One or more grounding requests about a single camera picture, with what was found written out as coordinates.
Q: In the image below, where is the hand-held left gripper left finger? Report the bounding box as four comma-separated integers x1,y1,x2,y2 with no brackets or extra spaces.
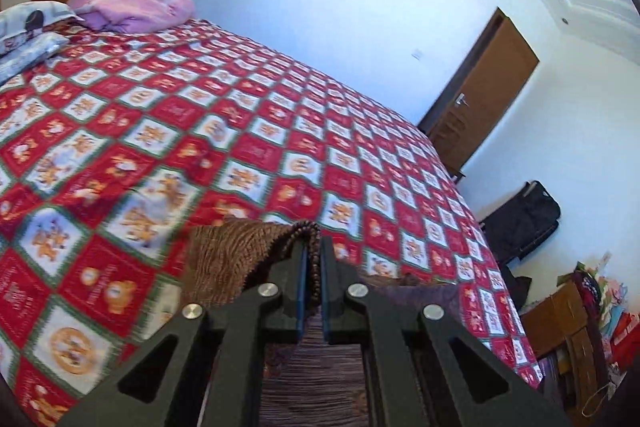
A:
57,239,308,427

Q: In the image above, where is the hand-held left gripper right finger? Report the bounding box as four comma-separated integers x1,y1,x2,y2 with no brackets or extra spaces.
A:
320,237,573,427

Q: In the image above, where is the brown striped knit garment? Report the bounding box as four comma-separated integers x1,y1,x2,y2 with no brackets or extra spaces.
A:
180,219,466,427

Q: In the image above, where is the red checked printed bedspread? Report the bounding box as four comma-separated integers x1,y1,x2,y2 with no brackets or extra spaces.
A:
0,18,543,427

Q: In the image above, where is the black cloth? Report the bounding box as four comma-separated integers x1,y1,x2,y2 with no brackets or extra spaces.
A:
500,264,533,313

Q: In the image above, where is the black travel bag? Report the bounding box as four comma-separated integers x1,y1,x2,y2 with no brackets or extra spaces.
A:
477,180,562,265

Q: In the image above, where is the brown cardboard box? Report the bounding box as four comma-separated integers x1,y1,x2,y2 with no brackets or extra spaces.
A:
520,279,601,408

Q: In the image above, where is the brown wooden door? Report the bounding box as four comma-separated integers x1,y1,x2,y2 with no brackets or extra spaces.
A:
417,7,541,172

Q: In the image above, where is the pile of colourful bags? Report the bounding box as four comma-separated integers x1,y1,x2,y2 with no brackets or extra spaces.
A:
572,252,640,388

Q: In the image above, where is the pink floral pillow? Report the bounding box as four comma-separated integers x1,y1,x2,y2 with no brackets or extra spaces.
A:
67,0,196,32

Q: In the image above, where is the blue white printed pillow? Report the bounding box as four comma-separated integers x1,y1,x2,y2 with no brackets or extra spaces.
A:
0,1,86,82

